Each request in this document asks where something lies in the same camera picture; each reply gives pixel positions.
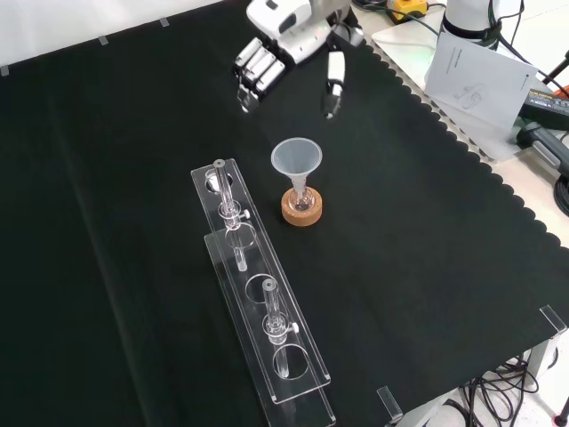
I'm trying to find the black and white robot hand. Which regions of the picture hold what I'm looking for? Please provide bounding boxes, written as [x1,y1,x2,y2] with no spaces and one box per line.
[231,0,349,121]

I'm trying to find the translucent plastic funnel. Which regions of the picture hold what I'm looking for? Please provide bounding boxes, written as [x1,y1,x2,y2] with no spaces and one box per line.
[270,138,324,197]

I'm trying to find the clear funnel stand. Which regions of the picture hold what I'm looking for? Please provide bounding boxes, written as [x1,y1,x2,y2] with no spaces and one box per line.
[189,157,338,427]

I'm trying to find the pale board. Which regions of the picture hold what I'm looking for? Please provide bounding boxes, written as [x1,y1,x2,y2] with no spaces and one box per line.
[370,20,529,163]

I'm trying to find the yellow stop button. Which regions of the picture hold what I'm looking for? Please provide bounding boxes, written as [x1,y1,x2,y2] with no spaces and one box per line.
[385,0,429,24]

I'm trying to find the round-bottom glass flask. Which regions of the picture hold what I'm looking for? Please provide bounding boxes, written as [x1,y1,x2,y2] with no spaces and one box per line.
[287,184,316,214]

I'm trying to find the white paper booklet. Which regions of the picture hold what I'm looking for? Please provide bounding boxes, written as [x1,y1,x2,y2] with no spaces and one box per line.
[424,33,540,131]

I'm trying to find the black cloth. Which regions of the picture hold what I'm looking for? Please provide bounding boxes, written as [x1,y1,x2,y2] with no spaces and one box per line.
[0,0,569,427]

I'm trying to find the black tripod leg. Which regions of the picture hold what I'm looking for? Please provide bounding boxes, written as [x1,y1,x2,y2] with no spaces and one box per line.
[541,47,569,98]

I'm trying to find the black power adapter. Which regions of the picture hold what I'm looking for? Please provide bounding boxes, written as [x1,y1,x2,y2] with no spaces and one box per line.
[520,87,569,132]

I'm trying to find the grey and black device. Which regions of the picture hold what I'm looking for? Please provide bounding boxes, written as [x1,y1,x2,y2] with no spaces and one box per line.
[515,122,569,173]

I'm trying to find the clear acrylic cloth clamp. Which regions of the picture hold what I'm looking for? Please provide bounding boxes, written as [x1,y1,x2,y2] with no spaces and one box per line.
[376,385,405,424]
[539,304,568,335]

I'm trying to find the black stop button cable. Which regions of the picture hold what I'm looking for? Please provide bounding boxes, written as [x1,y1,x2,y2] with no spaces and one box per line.
[386,2,448,39]

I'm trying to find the cork ring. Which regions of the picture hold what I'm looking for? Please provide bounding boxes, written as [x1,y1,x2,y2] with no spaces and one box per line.
[280,189,325,228]

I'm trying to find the black cable bundle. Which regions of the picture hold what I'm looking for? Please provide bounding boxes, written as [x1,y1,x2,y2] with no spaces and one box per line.
[457,353,569,427]

